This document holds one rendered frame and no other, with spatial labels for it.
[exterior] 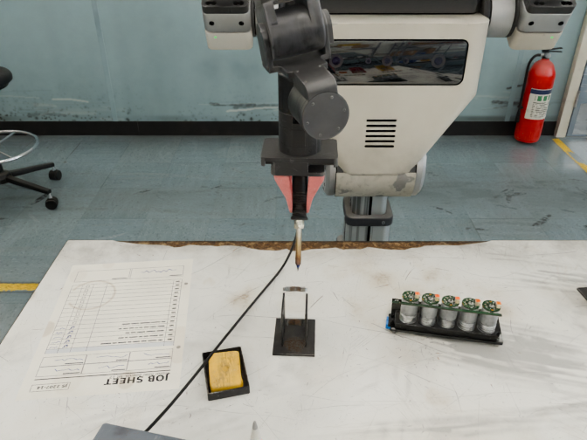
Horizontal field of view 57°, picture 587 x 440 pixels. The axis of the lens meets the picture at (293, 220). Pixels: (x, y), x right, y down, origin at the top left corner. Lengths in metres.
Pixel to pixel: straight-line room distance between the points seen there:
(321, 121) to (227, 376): 0.35
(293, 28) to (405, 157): 0.55
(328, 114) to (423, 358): 0.38
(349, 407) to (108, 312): 0.40
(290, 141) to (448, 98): 0.48
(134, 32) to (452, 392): 2.93
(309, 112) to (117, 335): 0.45
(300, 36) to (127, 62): 2.82
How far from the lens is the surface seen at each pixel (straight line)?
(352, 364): 0.78
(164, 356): 0.81
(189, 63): 3.36
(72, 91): 3.61
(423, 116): 1.11
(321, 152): 0.72
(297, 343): 0.80
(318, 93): 0.61
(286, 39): 0.65
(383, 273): 0.95
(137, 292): 0.93
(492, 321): 0.82
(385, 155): 1.13
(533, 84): 3.45
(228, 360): 0.77
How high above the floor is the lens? 1.31
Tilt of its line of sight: 31 degrees down
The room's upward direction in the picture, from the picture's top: straight up
